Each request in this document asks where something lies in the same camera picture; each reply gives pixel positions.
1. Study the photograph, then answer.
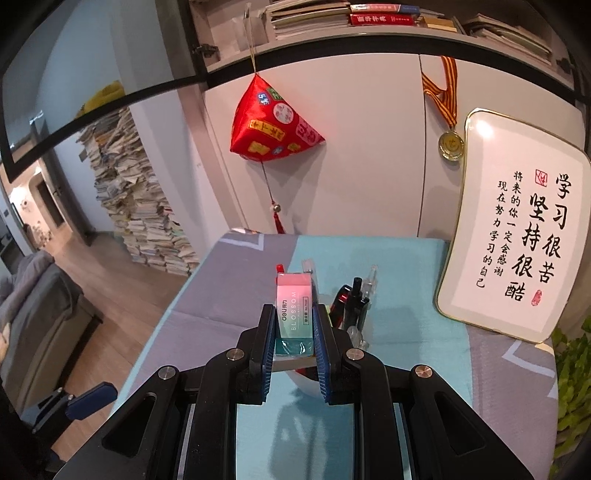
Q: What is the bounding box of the stack of red books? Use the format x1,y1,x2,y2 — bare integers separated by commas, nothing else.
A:
348,2,421,26

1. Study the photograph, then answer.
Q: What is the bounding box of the red pyramid hanging ornament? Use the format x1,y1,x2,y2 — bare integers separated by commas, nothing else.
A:
229,4,326,235

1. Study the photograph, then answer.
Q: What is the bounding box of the framed calligraphy sign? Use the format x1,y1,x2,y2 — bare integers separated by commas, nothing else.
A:
436,107,591,343

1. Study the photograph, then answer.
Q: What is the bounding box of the red utility knife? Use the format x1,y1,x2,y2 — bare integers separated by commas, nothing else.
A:
331,285,354,329

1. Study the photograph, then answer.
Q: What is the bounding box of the green potted plant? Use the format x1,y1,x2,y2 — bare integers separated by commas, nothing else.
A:
551,323,591,462

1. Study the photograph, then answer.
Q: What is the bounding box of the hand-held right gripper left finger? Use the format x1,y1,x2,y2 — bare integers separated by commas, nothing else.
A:
53,302,279,480

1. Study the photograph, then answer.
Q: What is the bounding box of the pink and green eraser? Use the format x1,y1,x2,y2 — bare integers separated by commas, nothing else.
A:
275,272,318,360

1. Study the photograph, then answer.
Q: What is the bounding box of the grey sofa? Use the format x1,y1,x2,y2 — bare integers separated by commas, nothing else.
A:
0,249,105,411

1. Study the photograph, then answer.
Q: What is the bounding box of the black pen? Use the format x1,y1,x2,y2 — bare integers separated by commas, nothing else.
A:
344,276,370,333

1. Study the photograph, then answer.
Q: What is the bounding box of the frosted plastic cup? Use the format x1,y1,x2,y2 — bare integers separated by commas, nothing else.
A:
271,300,370,384

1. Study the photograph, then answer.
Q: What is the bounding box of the stack of magazines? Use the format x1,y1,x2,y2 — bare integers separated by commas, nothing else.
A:
270,0,352,33

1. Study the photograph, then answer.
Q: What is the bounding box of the yellow plush toy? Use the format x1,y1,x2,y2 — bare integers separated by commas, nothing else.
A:
76,80,126,118

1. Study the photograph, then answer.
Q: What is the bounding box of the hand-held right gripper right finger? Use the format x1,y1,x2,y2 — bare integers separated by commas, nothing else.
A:
311,302,536,480

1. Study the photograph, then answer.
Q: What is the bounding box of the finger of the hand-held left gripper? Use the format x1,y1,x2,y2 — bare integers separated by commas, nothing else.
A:
65,382,117,421

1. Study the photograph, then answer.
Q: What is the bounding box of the grey and blue tablecloth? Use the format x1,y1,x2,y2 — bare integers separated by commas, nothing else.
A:
117,231,566,480

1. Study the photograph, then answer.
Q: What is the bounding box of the clear pen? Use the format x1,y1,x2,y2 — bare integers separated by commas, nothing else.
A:
362,265,380,301

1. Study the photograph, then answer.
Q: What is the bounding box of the tall stack of papers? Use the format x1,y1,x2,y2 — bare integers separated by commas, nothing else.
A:
76,108,200,278

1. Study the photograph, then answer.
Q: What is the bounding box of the gold medal with striped ribbon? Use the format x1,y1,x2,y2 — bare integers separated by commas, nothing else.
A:
421,55,464,162

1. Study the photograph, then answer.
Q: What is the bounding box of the stack of worn booklets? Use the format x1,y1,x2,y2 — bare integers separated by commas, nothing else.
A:
462,14,555,65

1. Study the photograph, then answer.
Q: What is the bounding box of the white pen holder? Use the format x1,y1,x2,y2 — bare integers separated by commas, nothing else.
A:
240,2,271,47

